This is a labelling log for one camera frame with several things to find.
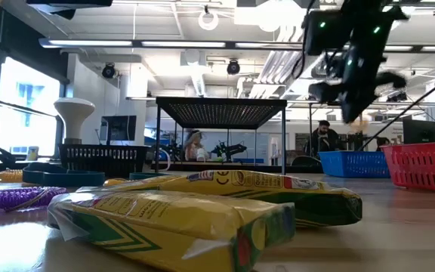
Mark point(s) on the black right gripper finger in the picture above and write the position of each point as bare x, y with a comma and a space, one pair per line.
347, 111
360, 107

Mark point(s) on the yellow crayon box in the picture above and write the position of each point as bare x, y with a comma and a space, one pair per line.
278, 196
164, 226

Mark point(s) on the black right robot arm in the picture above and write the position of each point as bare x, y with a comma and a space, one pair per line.
327, 38

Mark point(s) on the black background robot arm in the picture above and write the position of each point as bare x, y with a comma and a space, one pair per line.
229, 149

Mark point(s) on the person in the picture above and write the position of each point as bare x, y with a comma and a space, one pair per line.
195, 147
382, 141
325, 140

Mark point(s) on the blue plastic basket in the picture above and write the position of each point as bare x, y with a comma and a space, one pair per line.
353, 164

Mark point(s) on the red plastic basket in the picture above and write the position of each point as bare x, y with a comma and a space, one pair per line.
425, 166

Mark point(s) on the black round ceiling speaker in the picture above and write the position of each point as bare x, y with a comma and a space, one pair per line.
233, 67
108, 71

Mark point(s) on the black perforated metal riser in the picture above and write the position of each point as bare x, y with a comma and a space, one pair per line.
221, 113

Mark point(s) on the linear ceiling light fixture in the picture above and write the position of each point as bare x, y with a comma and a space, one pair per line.
232, 45

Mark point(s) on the black plastic basket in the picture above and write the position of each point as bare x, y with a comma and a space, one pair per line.
104, 160

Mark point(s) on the white mushroom lamp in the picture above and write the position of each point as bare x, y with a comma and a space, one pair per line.
74, 113

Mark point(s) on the small yellow container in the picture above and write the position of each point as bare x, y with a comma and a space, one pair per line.
32, 153

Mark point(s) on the large bright window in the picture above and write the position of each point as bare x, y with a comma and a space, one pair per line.
25, 113

